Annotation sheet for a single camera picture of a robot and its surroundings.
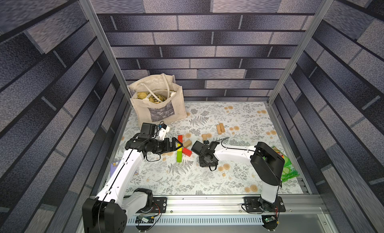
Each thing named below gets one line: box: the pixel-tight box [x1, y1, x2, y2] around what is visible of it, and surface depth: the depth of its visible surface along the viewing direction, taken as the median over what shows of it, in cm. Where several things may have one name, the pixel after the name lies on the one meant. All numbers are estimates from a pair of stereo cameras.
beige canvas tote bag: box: [126, 73, 188, 128], surface depth 94 cm
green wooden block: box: [176, 151, 183, 163], surface depth 91 cm
